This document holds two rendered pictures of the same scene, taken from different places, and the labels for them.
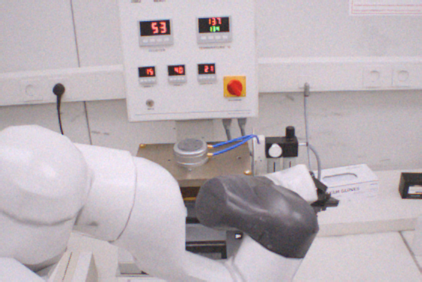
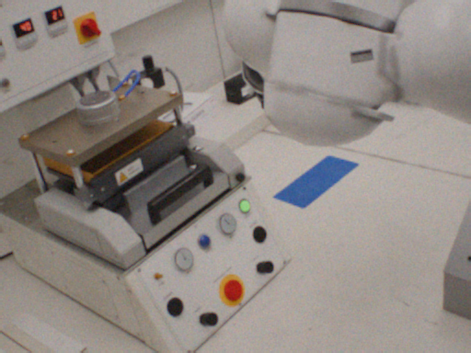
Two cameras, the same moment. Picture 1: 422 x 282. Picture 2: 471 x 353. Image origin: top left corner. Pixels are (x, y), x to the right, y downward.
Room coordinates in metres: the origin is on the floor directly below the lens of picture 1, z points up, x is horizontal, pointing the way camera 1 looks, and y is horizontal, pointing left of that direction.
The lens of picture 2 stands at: (0.07, 0.66, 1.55)
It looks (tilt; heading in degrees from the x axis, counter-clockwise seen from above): 30 degrees down; 315
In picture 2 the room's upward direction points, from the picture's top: 11 degrees counter-clockwise
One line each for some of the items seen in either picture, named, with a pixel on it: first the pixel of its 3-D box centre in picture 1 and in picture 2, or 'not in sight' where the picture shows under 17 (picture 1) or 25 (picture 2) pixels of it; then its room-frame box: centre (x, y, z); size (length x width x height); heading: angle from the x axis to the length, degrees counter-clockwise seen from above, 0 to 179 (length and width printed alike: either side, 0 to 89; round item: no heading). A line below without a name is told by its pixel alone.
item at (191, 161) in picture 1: (200, 162); (101, 120); (1.02, 0.04, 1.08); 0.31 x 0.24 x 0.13; 89
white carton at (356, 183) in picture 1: (339, 185); (179, 120); (1.28, -0.39, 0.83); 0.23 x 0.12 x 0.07; 99
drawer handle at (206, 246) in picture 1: (191, 249); (180, 191); (0.80, 0.06, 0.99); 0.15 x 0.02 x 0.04; 89
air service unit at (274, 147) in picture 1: (280, 154); (147, 90); (1.11, -0.17, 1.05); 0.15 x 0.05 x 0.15; 89
